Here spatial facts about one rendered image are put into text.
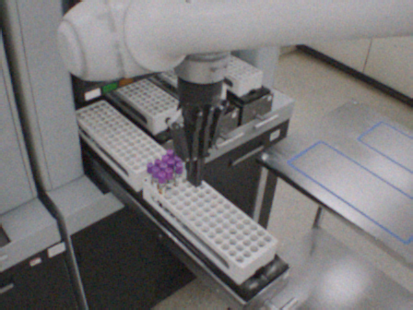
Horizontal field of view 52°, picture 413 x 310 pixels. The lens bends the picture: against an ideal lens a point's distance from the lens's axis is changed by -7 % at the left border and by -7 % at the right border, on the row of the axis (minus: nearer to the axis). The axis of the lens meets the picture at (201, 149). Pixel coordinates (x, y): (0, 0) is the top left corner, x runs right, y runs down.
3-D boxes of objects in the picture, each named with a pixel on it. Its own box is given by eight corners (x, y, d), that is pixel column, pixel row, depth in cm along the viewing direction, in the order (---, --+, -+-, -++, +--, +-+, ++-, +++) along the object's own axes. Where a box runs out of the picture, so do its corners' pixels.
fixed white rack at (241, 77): (175, 62, 148) (175, 45, 144) (197, 54, 153) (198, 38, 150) (239, 100, 131) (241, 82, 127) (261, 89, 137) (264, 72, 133)
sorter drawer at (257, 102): (115, 46, 171) (114, 25, 166) (144, 37, 179) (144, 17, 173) (251, 134, 130) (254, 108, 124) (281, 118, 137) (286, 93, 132)
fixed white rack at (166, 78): (136, 76, 140) (136, 58, 136) (162, 66, 145) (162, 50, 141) (199, 118, 123) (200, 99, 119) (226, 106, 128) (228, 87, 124)
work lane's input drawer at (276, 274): (64, 149, 120) (59, 122, 115) (106, 130, 128) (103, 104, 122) (256, 340, 79) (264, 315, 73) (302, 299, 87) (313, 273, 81)
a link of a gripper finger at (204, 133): (193, 97, 77) (199, 94, 78) (191, 148, 84) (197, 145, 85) (208, 107, 75) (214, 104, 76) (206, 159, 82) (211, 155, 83)
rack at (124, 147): (73, 132, 115) (70, 113, 111) (105, 119, 121) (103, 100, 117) (137, 196, 98) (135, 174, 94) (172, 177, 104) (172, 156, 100)
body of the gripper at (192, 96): (195, 90, 68) (193, 139, 73) (235, 75, 72) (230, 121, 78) (165, 71, 72) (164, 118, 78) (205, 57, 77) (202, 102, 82)
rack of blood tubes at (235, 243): (142, 200, 97) (140, 179, 93) (177, 182, 103) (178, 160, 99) (238, 289, 80) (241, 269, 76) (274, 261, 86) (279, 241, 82)
